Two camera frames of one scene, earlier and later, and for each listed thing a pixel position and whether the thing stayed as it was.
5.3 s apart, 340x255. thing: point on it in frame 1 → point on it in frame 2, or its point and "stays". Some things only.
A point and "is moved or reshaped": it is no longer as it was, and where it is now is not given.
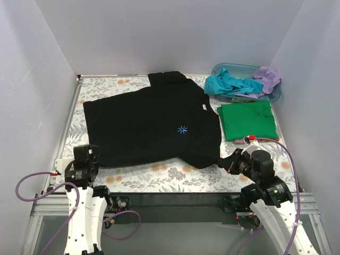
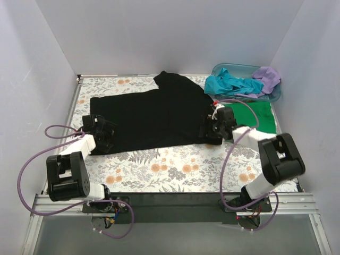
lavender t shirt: [271, 79] stays
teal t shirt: [224, 84] stays
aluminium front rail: [59, 206] stays
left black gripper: [77, 164] → [107, 135]
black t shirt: [172, 119] is moved or reshaped
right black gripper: [234, 162] → [209, 127]
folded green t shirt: [239, 120] stays
